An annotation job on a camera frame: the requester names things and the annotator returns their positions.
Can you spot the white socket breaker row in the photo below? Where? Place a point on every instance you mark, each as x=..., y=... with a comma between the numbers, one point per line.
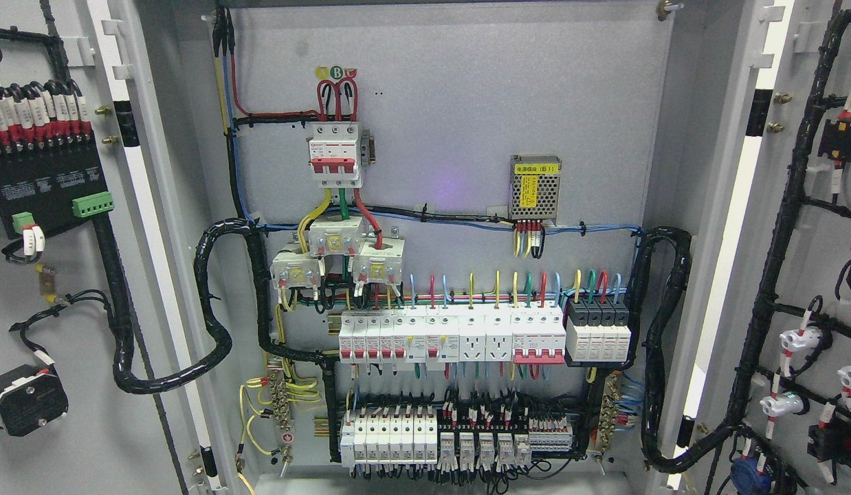
x=425, y=335

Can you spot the black surge protector block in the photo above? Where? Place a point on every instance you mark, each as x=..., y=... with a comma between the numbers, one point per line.
x=597, y=334

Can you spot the metal mesh power supply module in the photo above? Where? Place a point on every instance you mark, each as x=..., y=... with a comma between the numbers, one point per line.
x=534, y=187

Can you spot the white rotary selector switch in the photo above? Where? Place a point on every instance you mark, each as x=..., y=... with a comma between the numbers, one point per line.
x=30, y=397

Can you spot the red main circuit breaker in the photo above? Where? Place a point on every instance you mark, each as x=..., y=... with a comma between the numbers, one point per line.
x=338, y=151

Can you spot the lower white breaker relay row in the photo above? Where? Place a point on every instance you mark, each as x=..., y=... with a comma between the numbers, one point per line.
x=456, y=438

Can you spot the black digital power meter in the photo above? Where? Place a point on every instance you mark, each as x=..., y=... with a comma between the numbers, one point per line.
x=44, y=182

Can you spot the white current transformers group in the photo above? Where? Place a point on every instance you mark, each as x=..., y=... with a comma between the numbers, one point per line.
x=331, y=239

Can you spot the grey cabinet door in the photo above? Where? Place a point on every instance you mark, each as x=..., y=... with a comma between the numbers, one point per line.
x=726, y=189
x=110, y=442

